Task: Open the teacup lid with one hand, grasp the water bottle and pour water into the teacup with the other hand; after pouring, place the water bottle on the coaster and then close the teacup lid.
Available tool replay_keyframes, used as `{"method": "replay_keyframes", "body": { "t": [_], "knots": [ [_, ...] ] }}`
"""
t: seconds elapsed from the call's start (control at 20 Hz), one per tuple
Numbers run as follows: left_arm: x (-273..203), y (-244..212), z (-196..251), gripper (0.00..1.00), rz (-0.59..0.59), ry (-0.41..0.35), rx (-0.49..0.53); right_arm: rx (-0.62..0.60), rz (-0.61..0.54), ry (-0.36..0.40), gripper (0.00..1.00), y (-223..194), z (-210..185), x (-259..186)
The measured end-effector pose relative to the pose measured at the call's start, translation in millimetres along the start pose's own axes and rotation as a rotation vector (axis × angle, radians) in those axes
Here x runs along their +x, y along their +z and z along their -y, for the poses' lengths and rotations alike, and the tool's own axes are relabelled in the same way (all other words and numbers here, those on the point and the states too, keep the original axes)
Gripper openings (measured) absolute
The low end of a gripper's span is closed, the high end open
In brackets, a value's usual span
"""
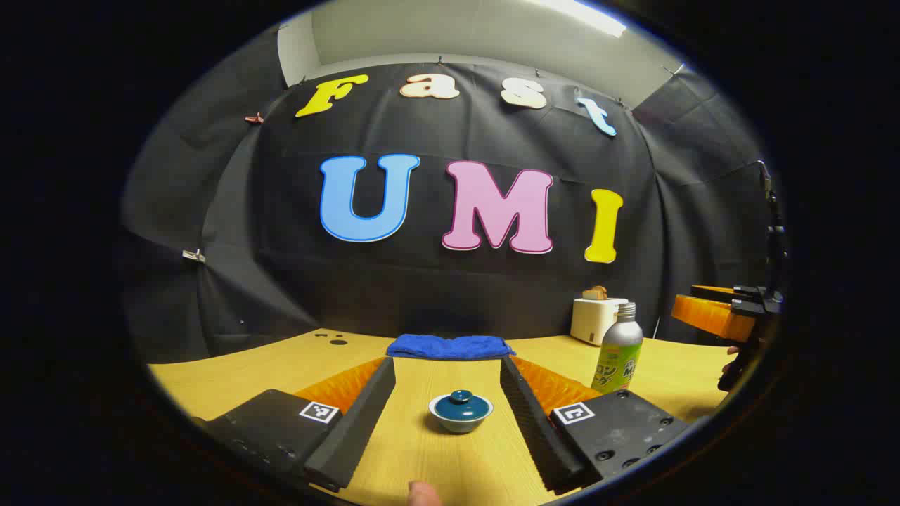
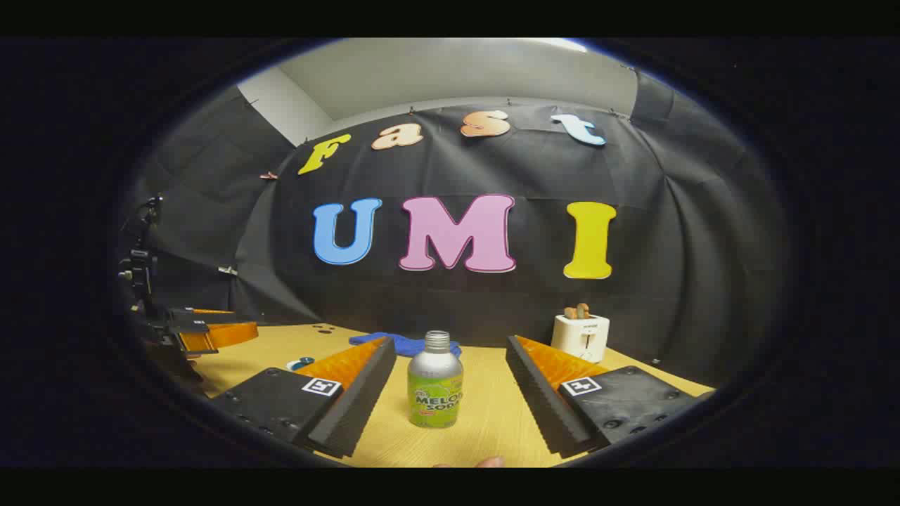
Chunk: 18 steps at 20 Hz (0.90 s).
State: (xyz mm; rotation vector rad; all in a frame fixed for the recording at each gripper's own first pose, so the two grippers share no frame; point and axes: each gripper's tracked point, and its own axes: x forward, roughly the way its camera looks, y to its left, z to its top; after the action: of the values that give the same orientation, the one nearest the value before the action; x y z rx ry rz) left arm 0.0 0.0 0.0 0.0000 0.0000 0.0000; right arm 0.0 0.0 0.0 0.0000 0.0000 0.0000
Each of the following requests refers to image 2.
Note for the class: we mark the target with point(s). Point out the silver clip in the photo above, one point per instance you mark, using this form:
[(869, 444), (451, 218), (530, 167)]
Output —
[(226, 270)]

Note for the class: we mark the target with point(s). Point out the white toaster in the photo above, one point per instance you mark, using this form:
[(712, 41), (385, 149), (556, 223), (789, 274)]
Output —
[(580, 339)]

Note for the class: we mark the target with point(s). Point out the black backdrop cloth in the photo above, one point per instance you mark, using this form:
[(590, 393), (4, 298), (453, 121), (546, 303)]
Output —
[(492, 309)]

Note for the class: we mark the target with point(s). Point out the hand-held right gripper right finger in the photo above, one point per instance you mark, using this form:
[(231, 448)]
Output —
[(541, 400)]

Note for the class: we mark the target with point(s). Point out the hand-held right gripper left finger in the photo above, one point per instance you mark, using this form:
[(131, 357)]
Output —
[(362, 400)]

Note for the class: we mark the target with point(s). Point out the toast slices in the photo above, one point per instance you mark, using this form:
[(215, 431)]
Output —
[(576, 311)]

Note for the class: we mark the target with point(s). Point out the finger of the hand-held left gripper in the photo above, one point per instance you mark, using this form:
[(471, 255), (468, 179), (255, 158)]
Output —
[(211, 312), (225, 334)]

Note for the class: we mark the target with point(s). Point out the teal teacup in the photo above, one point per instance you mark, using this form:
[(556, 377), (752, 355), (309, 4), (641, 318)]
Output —
[(292, 366)]

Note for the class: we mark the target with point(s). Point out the green label water bottle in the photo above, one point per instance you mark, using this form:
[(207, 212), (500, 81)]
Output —
[(434, 393)]

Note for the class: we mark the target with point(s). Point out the blue towel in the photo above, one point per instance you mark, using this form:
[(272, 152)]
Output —
[(408, 343)]

